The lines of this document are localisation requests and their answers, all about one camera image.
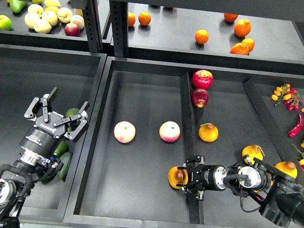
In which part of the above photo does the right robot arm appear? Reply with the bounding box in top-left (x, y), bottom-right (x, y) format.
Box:
top-left (177, 154), bottom-right (304, 228)

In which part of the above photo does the pink apple left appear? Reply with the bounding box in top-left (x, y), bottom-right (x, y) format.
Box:
top-left (114, 121), bottom-right (136, 143)

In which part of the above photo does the cherry tomato bunch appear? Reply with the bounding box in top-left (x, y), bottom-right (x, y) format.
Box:
top-left (271, 84), bottom-right (303, 111)

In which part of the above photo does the black shelf post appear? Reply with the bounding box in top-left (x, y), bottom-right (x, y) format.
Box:
top-left (83, 0), bottom-right (103, 53)
top-left (109, 0), bottom-right (129, 57)

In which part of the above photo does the large orange on shelf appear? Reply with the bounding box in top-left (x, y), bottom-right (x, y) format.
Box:
top-left (234, 19), bottom-right (252, 37)

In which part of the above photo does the orange on shelf centre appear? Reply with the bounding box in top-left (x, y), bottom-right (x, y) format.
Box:
top-left (195, 29), bottom-right (209, 45)

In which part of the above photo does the bright red apple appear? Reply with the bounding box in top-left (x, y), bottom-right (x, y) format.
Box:
top-left (192, 69), bottom-right (213, 90)

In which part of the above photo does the black shelf post right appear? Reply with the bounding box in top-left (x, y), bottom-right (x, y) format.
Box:
top-left (109, 0), bottom-right (129, 57)

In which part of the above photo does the pale yellow apple right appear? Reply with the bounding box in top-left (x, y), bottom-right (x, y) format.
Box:
top-left (57, 7), bottom-right (73, 24)

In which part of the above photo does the pale yellow pear front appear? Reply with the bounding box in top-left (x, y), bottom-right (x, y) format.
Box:
top-left (33, 19), bottom-right (52, 34)

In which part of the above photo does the pale yellow pear middle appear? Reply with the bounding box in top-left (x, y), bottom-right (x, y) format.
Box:
top-left (41, 11), bottom-right (58, 27)

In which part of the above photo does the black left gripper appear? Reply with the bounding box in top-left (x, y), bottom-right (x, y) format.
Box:
top-left (19, 87), bottom-right (90, 158)

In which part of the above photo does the orange top right shelf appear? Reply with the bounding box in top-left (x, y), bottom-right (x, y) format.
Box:
top-left (224, 13), bottom-right (238, 23)

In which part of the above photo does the red chili pepper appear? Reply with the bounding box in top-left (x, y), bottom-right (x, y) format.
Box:
top-left (288, 114), bottom-right (304, 138)

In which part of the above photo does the black shelf post left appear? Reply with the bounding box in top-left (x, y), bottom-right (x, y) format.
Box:
top-left (83, 0), bottom-right (103, 53)

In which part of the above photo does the green pepper on shelf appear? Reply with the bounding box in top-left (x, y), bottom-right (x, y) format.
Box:
top-left (9, 0), bottom-right (27, 14)

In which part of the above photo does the green avocado top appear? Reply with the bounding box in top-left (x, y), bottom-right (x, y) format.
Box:
top-left (65, 107), bottom-right (79, 118)

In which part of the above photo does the pale yellow pear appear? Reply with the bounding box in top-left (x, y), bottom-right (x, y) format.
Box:
top-left (41, 11), bottom-right (58, 27)
top-left (33, 19), bottom-right (52, 34)
top-left (24, 13), bottom-right (40, 29)

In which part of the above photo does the orange front right shelf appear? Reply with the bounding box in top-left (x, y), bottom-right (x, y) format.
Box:
top-left (230, 43), bottom-right (250, 55)

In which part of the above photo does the green apple on shelf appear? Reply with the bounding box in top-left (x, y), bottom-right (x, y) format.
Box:
top-left (0, 15), bottom-right (12, 31)

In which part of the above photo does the yellow pear near divider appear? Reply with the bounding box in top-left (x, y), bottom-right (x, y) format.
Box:
top-left (199, 123), bottom-right (219, 143)

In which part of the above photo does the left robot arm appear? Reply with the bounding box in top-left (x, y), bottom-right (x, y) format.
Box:
top-left (0, 87), bottom-right (89, 228)

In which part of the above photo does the pink apple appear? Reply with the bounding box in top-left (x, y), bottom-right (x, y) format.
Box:
top-left (159, 121), bottom-right (181, 143)
top-left (114, 121), bottom-right (136, 143)

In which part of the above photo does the black tray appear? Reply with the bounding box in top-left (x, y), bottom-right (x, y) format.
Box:
top-left (64, 57), bottom-right (304, 228)
top-left (0, 45), bottom-right (106, 222)

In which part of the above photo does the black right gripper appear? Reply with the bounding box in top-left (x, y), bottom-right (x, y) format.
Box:
top-left (181, 155), bottom-right (227, 201)

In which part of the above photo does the yellow pear with brown stem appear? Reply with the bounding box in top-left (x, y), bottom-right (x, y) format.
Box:
top-left (168, 166), bottom-right (188, 190)

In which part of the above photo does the yellow pear upper right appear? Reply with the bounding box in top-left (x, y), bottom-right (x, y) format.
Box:
top-left (241, 145), bottom-right (264, 165)

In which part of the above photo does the black left tray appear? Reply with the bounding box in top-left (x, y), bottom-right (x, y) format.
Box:
top-left (0, 45), bottom-right (106, 222)

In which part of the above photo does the pink peach on shelf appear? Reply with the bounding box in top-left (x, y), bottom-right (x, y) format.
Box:
top-left (70, 15), bottom-right (85, 30)

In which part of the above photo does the orange shelf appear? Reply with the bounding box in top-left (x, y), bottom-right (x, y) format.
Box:
top-left (138, 11), bottom-right (152, 26)
top-left (128, 12), bottom-right (136, 27)
top-left (224, 13), bottom-right (238, 23)
top-left (230, 43), bottom-right (250, 55)

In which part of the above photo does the orange shelf leftmost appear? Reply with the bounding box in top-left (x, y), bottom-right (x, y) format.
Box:
top-left (128, 12), bottom-right (136, 27)

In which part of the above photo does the dark red apple on shelf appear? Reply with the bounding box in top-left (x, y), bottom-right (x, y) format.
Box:
top-left (65, 23), bottom-right (80, 37)

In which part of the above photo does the pink apple right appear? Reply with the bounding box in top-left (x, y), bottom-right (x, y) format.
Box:
top-left (159, 121), bottom-right (181, 143)

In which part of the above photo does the black middle tray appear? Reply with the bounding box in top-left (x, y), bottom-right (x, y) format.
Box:
top-left (64, 57), bottom-right (304, 228)

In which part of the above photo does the yellow pear far right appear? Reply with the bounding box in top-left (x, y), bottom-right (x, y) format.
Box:
top-left (275, 161), bottom-right (298, 178)

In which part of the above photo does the pale yellow pear left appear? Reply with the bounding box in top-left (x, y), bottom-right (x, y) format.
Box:
top-left (24, 13), bottom-right (40, 29)

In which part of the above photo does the orange behind front orange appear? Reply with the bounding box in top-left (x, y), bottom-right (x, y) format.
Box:
top-left (241, 38), bottom-right (255, 52)

